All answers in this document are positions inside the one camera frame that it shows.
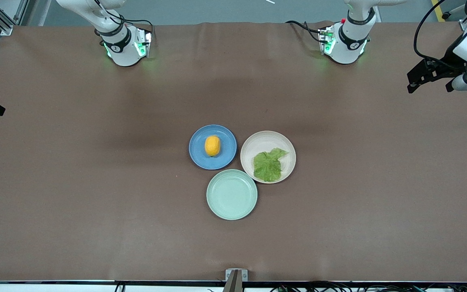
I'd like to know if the green lettuce leaf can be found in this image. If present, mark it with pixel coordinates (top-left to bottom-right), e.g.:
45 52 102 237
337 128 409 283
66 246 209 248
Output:
253 148 289 183

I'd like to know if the yellow lemon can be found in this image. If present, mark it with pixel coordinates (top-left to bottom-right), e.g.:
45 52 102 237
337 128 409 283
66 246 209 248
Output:
205 135 221 157

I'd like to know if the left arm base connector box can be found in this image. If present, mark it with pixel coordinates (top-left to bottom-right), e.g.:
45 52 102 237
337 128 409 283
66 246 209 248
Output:
318 25 336 56

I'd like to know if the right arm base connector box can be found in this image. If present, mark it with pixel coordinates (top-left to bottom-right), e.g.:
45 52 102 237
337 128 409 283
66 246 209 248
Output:
133 27 153 58

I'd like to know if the yellow floor tape strip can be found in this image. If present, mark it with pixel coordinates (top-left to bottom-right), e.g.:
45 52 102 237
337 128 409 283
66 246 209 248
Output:
431 0 446 23

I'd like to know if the brown table cover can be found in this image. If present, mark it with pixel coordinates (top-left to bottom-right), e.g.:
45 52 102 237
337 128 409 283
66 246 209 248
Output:
0 21 467 282

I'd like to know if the beige plate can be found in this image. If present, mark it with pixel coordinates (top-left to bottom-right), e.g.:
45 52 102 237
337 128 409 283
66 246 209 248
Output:
240 130 297 184

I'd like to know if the blue plate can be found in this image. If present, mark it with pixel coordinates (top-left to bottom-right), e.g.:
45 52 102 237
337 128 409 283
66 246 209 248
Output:
189 124 237 170

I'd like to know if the mint green plate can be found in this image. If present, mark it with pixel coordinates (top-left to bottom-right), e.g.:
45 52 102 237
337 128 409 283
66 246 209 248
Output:
206 169 258 221

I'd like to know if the black left base cable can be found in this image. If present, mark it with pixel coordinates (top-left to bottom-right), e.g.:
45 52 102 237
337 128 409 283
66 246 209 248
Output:
285 19 324 43

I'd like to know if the black cable bundle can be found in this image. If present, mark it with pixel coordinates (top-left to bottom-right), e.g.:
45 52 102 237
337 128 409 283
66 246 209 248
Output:
270 280 467 292

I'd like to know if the grey metal bracket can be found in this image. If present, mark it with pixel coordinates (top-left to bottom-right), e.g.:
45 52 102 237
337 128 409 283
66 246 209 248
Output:
225 268 248 281

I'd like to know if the brown camera post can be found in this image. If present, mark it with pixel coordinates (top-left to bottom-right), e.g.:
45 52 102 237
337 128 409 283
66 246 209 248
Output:
222 271 243 292

